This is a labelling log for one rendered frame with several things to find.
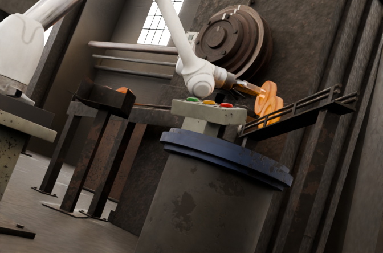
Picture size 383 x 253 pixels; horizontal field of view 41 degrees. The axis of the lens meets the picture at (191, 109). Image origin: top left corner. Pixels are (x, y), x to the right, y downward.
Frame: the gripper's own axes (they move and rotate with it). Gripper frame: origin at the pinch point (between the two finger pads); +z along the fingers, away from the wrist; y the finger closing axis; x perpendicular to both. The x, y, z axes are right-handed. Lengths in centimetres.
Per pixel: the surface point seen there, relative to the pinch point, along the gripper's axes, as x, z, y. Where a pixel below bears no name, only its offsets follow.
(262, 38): 34.1, 0.4, -30.1
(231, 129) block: -15.2, -2.2, -29.4
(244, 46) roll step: 27.9, -6.7, -33.3
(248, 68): 17.4, -1.7, -32.4
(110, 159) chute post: -45, -48, -94
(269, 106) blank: -7.0, -1.5, 12.5
